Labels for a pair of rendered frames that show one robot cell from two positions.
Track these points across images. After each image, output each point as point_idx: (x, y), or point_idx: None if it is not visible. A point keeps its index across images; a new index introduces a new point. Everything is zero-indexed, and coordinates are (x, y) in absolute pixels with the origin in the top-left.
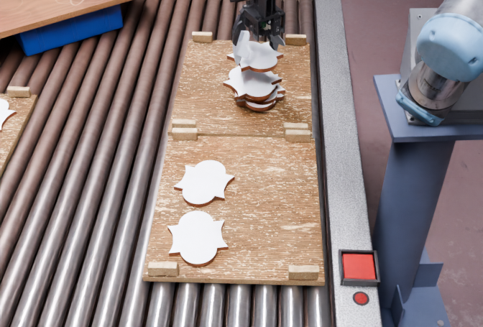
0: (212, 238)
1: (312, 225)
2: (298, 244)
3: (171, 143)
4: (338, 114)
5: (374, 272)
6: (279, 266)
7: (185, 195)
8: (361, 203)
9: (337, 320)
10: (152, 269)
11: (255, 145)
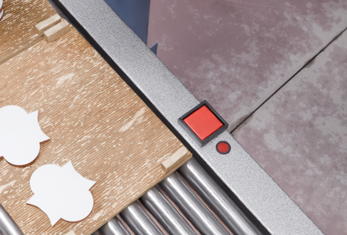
0: (77, 184)
1: (141, 111)
2: (146, 137)
3: None
4: None
5: (217, 119)
6: (150, 167)
7: (13, 160)
8: (156, 62)
9: (222, 178)
10: None
11: (24, 64)
